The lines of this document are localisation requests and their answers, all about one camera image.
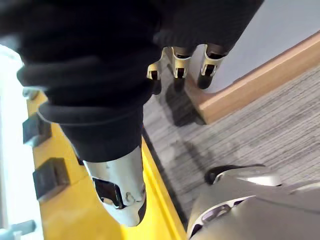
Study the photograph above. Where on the grey metal shelf bolt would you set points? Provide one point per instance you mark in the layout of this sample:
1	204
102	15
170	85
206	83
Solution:
30	93

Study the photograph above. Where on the silver robot leg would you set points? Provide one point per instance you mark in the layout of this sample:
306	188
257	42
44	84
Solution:
260	215

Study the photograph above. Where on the wooden skirting board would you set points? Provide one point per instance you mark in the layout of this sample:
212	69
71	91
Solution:
252	82

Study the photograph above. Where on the grey metal shelf bracket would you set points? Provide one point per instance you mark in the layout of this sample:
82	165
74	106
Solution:
17	229

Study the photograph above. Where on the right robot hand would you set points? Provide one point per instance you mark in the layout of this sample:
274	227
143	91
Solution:
95	75

